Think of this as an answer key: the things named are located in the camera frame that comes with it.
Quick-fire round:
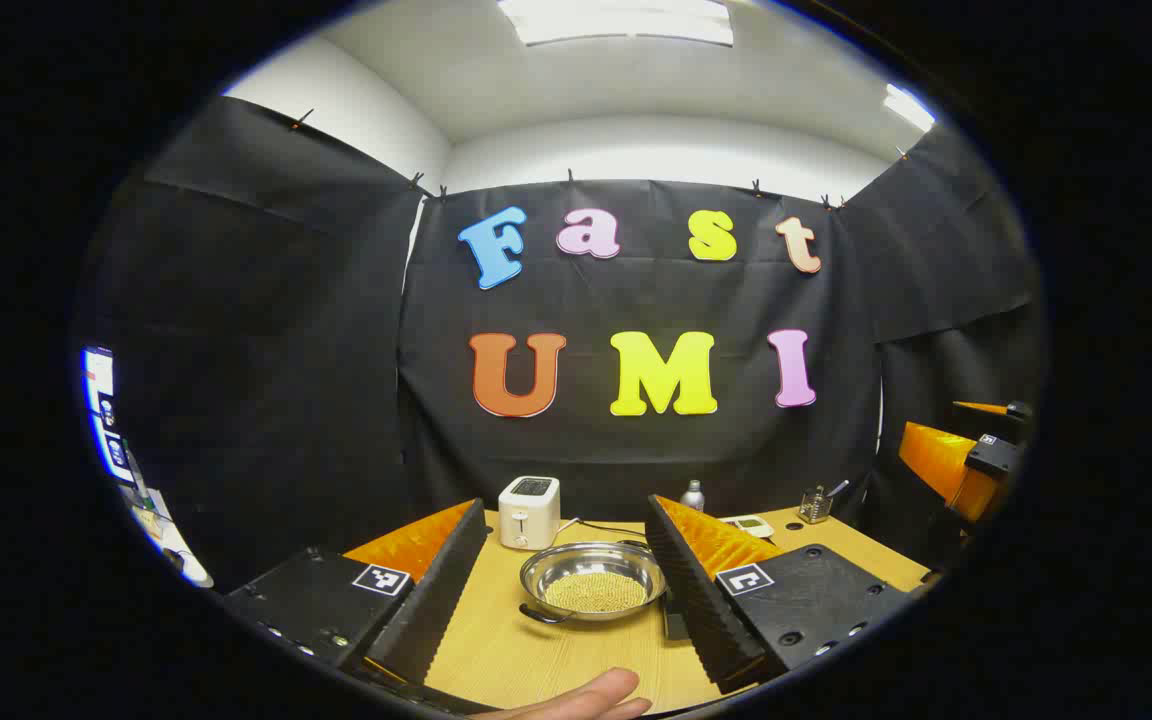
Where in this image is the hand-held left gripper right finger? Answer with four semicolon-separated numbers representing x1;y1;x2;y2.
644;493;912;696

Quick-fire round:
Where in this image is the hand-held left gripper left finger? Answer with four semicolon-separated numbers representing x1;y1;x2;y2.
223;498;490;689

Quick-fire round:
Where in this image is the stainless steel pot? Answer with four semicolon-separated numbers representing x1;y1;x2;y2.
519;540;669;626

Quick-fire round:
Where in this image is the pile of yellow soybeans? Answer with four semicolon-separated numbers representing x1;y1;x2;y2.
544;570;649;613

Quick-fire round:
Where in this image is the white toaster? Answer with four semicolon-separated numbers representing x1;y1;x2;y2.
498;475;562;551

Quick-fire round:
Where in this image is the white side desk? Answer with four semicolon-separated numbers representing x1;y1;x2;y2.
126;470;215;589

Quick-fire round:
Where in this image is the ceiling light panel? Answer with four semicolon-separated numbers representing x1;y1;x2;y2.
883;84;937;132

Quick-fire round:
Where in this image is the computer monitor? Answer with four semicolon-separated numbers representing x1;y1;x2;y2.
81;345;137;486

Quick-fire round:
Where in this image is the toaster power cable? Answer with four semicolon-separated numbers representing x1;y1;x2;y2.
558;517;649;542

